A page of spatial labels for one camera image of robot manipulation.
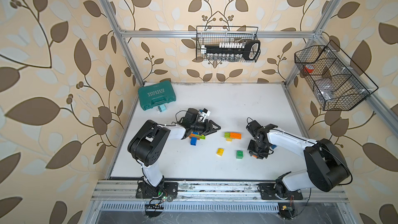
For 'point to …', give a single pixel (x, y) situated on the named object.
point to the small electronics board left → (153, 210)
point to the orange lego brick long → (193, 135)
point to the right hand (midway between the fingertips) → (252, 155)
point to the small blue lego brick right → (273, 146)
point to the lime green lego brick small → (227, 135)
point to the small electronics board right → (286, 210)
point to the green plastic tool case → (156, 95)
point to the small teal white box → (161, 108)
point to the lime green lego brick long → (202, 137)
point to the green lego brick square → (239, 154)
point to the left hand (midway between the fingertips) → (216, 127)
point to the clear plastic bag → (325, 87)
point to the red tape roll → (309, 68)
